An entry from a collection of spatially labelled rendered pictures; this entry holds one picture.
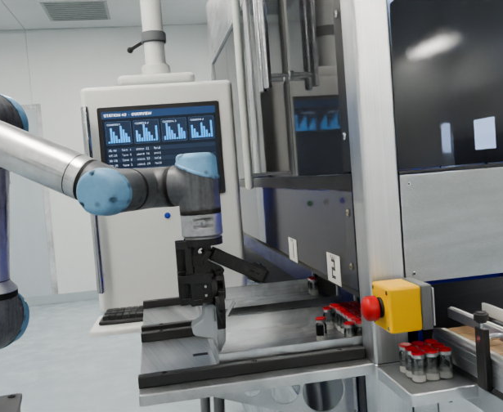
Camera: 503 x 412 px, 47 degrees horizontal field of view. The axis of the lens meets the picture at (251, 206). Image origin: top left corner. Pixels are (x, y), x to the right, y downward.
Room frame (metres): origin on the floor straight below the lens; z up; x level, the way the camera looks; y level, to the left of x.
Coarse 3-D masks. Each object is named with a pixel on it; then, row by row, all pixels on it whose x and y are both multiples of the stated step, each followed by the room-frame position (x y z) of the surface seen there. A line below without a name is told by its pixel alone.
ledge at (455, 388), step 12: (384, 372) 0.93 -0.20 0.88; (396, 372) 0.93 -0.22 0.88; (456, 372) 0.91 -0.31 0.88; (396, 384) 0.88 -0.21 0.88; (408, 384) 0.87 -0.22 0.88; (420, 384) 0.87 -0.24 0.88; (432, 384) 0.87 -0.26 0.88; (444, 384) 0.86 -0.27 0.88; (456, 384) 0.86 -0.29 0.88; (468, 384) 0.86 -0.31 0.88; (408, 396) 0.84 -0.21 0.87; (420, 396) 0.84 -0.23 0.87; (432, 396) 0.84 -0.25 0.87; (444, 396) 0.84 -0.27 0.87; (456, 396) 0.85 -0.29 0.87; (468, 396) 0.85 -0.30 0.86
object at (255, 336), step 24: (264, 312) 1.26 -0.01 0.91; (288, 312) 1.27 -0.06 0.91; (312, 312) 1.28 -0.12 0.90; (240, 336) 1.21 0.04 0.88; (264, 336) 1.19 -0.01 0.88; (288, 336) 1.18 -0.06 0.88; (312, 336) 1.17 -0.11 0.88; (336, 336) 1.15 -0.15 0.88; (360, 336) 1.03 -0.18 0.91; (216, 360) 1.04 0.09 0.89; (240, 360) 0.99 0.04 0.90
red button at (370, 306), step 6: (366, 300) 0.90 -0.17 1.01; (372, 300) 0.90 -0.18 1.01; (366, 306) 0.89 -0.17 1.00; (372, 306) 0.89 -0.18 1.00; (378, 306) 0.89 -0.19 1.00; (366, 312) 0.89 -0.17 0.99; (372, 312) 0.89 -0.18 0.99; (378, 312) 0.89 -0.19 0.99; (366, 318) 0.90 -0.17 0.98; (372, 318) 0.89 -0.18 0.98; (378, 318) 0.89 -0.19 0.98
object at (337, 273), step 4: (328, 256) 1.19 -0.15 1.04; (332, 256) 1.16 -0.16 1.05; (336, 256) 1.13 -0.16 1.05; (328, 260) 1.19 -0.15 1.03; (336, 260) 1.13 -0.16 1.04; (328, 264) 1.19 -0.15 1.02; (332, 264) 1.16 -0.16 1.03; (336, 264) 1.14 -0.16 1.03; (328, 268) 1.19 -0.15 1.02; (336, 268) 1.14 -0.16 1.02; (328, 272) 1.19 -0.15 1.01; (336, 272) 1.14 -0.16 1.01; (340, 272) 1.12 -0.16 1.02; (328, 276) 1.20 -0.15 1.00; (336, 276) 1.14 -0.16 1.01; (340, 276) 1.12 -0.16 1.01; (332, 280) 1.17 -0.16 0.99; (336, 280) 1.14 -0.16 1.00; (340, 280) 1.12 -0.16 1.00; (340, 284) 1.12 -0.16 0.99
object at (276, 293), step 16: (240, 288) 1.60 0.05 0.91; (256, 288) 1.60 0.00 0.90; (272, 288) 1.61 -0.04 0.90; (288, 288) 1.62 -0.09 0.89; (304, 288) 1.63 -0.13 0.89; (240, 304) 1.51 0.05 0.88; (256, 304) 1.50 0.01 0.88; (272, 304) 1.35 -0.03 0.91; (288, 304) 1.36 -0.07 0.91; (304, 304) 1.36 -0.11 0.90; (320, 304) 1.37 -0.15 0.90
